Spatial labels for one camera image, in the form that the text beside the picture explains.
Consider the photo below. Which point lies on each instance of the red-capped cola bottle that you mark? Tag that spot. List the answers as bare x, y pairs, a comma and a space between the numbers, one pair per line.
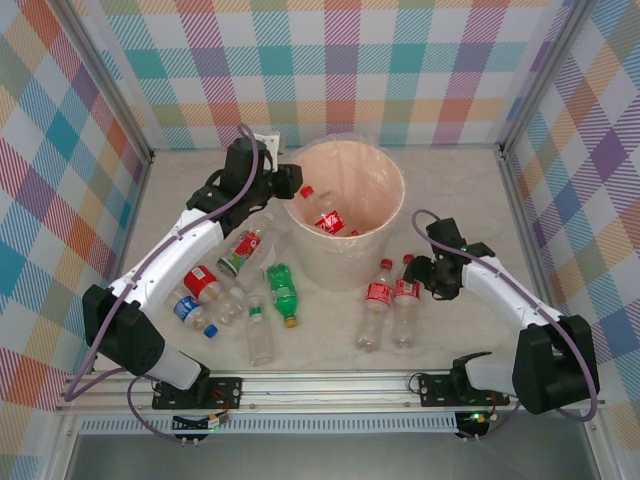
330, 222
377, 294
407, 292

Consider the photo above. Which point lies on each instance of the bottle with red green label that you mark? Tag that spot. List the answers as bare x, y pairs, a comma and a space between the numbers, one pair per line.
245, 246

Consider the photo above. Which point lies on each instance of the green bottle with yellow cap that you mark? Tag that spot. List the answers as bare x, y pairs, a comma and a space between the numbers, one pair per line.
282, 292

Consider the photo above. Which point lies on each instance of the large red-label bottle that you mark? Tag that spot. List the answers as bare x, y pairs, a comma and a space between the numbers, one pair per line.
200, 282

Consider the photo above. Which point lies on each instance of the blue-label bottle with blue cap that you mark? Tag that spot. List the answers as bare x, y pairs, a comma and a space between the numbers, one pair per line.
186, 307

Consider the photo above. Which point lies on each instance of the clear bottle with green band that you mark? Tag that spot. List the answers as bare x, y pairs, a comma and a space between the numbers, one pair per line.
260, 340

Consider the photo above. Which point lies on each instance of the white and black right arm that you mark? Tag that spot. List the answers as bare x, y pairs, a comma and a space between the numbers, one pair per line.
500, 290

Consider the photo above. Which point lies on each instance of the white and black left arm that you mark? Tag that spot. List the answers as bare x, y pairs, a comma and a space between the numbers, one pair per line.
165, 260

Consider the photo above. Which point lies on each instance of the beige round plastic bin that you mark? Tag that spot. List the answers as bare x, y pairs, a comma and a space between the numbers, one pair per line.
345, 265

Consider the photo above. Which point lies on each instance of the small connector board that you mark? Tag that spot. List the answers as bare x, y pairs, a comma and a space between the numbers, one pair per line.
477, 417
212, 422

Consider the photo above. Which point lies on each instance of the aluminium side rail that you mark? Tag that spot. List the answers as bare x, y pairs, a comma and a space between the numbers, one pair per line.
526, 225

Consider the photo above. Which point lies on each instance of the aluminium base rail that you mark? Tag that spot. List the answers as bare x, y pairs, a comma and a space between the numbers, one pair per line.
325, 392

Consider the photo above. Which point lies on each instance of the aluminium frame post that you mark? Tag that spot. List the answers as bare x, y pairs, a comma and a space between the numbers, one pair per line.
111, 85
542, 75

